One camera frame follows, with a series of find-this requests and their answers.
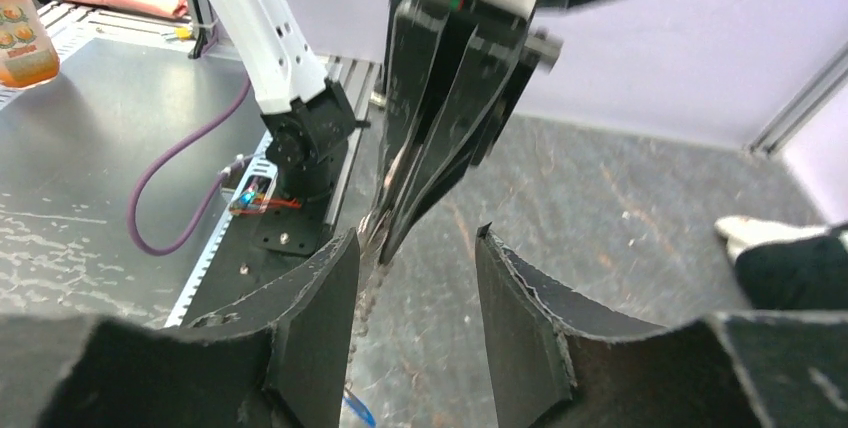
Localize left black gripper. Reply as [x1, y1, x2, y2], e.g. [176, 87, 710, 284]
[370, 0, 562, 263]

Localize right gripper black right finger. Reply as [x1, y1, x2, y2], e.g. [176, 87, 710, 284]
[475, 226, 847, 427]

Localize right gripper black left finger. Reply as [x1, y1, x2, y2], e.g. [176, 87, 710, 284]
[1, 231, 360, 427]

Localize key with blue tag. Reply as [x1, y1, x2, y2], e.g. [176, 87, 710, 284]
[343, 388, 377, 428]

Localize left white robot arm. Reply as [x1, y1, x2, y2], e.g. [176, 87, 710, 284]
[210, 0, 601, 264]

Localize black and white checkered pillow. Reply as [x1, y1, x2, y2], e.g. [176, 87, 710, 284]
[714, 215, 847, 311]

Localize orange drink bottle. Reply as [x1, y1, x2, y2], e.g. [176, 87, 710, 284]
[1, 0, 60, 89]

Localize white toothed cable duct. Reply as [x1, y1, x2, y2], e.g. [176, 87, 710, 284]
[162, 53, 382, 330]

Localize left aluminium corner post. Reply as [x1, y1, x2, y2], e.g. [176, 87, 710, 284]
[748, 43, 847, 157]

